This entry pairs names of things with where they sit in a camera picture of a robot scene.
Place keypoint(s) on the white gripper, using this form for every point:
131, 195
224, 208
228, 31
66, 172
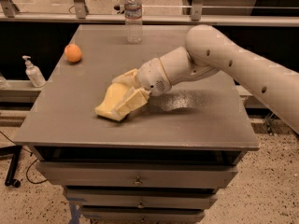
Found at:
153, 75

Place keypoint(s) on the yellow sponge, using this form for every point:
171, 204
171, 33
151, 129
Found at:
114, 92

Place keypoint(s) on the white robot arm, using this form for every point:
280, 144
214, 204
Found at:
207, 51

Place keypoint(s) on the orange fruit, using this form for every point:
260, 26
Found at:
72, 53

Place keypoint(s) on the grey drawer cabinet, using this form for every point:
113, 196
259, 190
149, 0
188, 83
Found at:
196, 123

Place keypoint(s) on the clear plastic water bottle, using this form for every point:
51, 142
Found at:
133, 20

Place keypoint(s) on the white pump soap bottle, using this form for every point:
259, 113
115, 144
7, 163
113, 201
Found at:
34, 73

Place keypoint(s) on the top grey drawer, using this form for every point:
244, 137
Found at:
137, 175

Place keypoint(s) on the grey drawer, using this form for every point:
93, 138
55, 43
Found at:
142, 215
140, 198
137, 175

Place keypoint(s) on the middle grey drawer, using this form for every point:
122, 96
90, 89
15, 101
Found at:
140, 198

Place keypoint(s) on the bottom grey drawer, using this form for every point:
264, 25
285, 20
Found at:
142, 215

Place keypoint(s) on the black stand leg with caster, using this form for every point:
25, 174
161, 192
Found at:
14, 153

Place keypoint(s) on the metal railing frame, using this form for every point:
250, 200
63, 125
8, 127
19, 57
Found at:
278, 13

